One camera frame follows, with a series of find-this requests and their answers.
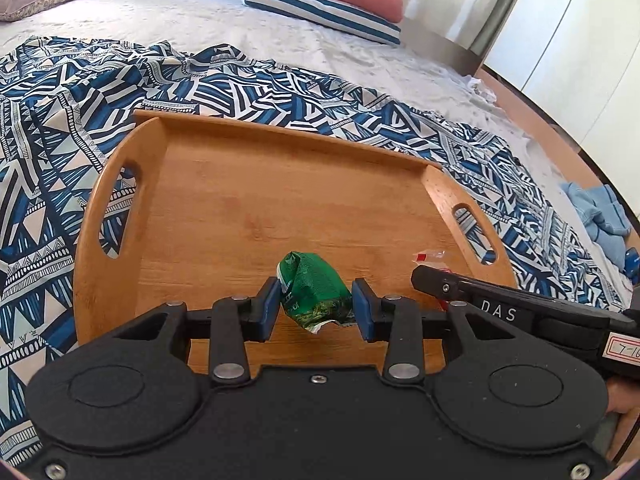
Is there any light blue cloth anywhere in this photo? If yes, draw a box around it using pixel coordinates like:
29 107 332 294
560 182 633 252

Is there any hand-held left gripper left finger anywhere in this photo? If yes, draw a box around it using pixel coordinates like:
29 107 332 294
107 279 283 387

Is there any blue patterned blanket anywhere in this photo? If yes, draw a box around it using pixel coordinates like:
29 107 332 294
0 35 628 468

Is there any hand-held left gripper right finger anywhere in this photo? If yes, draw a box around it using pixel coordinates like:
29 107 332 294
351 278 532 387

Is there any blue white striped pillow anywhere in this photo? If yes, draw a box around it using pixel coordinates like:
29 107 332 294
243 0 402 46

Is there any grey-green curtain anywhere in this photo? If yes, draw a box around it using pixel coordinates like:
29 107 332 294
469 2 511 58

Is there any wooden bed frame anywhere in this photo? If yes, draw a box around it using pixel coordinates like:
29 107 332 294
475 66 608 186

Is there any wooden tray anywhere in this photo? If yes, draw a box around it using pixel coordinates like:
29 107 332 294
73 109 517 378

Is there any green snack packet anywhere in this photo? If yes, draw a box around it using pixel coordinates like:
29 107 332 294
276 251 355 335

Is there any bed with grey sheet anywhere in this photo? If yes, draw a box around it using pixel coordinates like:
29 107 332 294
0 0 626 291

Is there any white wardrobe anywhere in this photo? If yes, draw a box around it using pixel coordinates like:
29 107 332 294
482 0 640 158

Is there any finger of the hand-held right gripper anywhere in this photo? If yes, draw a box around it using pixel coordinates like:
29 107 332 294
411 264 501 307

